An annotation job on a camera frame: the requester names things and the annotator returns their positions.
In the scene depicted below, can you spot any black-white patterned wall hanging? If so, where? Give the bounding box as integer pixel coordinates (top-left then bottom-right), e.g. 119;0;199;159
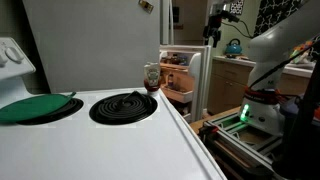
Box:
253;0;304;38

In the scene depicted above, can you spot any white freezer door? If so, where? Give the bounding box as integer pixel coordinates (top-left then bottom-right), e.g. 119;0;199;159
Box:
160;0;175;46

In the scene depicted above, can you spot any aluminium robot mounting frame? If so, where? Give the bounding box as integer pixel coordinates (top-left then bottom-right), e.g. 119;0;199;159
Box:
199;113;288;180

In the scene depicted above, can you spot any grey refrigerator body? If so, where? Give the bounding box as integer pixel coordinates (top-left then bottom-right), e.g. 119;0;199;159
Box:
21;0;162;94

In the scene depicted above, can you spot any small bottle purple-blue cap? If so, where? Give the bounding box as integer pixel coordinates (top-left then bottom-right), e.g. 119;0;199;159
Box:
167;73;175;89

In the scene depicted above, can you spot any green pot holder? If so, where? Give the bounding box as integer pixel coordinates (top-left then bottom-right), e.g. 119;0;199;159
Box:
0;91;77;124

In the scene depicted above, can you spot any black foreground stand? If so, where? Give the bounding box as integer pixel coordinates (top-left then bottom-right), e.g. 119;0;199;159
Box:
271;43;320;180

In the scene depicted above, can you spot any white stove knob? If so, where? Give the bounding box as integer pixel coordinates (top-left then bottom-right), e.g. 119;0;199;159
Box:
4;46;25;65

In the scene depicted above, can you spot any wooden kitchen counter cabinet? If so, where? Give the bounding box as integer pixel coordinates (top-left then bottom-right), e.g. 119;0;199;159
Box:
207;54;314;116

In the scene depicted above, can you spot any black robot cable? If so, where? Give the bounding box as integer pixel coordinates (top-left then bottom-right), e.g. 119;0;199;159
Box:
222;18;254;40

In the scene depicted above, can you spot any black coil burner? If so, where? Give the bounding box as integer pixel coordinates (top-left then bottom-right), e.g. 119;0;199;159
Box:
16;97;84;126
88;90;158;126

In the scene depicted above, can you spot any colourful patterned cloth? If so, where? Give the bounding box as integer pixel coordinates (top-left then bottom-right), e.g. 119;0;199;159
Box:
289;39;317;64

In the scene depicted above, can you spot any white electric stove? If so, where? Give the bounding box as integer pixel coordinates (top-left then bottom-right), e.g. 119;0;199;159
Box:
0;36;228;180

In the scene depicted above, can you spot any small fridge magnet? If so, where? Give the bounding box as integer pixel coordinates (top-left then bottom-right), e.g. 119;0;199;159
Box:
138;0;155;14

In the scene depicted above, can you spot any small glass jar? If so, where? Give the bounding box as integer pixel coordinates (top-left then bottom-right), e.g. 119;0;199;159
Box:
143;62;162;98

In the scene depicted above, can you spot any white fridge door with shelves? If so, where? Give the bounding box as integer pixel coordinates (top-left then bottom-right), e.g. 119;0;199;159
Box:
159;44;213;123

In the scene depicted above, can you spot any teal kettle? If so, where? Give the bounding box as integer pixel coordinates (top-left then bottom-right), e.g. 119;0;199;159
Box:
224;38;243;57

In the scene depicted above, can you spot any small black-white wall picture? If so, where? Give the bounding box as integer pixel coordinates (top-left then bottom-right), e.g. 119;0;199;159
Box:
229;0;245;16

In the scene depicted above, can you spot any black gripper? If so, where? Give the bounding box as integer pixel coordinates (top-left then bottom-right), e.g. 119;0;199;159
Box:
203;12;224;49

